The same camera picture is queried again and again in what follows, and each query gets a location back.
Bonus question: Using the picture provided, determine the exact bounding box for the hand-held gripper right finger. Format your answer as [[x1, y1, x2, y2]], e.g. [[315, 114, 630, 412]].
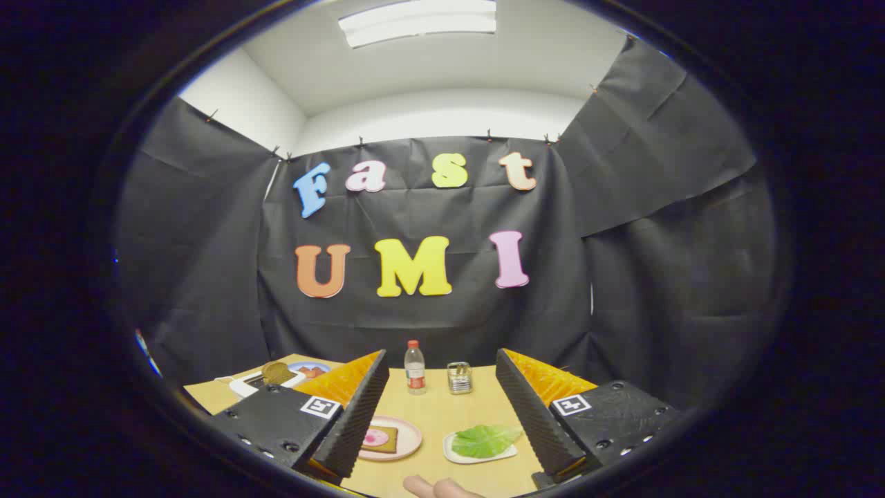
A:
[[495, 348, 682, 488]]

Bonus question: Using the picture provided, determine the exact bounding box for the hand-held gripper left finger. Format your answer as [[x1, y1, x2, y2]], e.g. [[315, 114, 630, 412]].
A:
[[207, 349, 390, 485]]

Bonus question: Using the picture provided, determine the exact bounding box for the green lettuce leaf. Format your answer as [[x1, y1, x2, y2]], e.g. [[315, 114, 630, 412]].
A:
[[451, 425, 523, 459]]

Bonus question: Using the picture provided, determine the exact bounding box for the brown toasted bread slice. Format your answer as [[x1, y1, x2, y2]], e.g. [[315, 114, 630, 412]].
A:
[[261, 361, 297, 386]]

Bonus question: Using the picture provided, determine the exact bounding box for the brown bread slice with ham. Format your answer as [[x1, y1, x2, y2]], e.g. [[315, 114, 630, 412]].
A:
[[361, 425, 400, 454]]

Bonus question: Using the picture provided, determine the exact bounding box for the pink round plate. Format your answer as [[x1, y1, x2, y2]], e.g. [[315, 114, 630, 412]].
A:
[[357, 415, 423, 462]]

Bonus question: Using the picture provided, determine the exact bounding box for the clear plastic water bottle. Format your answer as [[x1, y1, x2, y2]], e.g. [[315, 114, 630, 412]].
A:
[[404, 340, 427, 396]]

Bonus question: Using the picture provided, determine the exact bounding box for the small white plate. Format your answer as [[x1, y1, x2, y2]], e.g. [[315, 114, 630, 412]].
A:
[[442, 429, 518, 465]]

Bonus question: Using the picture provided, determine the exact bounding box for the black backdrop cloth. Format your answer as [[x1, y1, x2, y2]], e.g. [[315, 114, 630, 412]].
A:
[[114, 35, 779, 416]]

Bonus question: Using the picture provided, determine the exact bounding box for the white toaster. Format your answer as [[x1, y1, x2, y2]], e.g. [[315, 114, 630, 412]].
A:
[[229, 369, 307, 400]]

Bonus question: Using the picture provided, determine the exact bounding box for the white and blue object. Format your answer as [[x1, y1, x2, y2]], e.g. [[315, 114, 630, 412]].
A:
[[135, 329, 163, 378]]

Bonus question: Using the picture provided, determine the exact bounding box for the ceiling light panel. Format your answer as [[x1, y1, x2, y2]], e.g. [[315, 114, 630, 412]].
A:
[[337, 0, 497, 49]]

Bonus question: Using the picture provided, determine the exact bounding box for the metal wire utensil basket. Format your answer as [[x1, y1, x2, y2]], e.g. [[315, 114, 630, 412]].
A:
[[447, 361, 473, 395]]

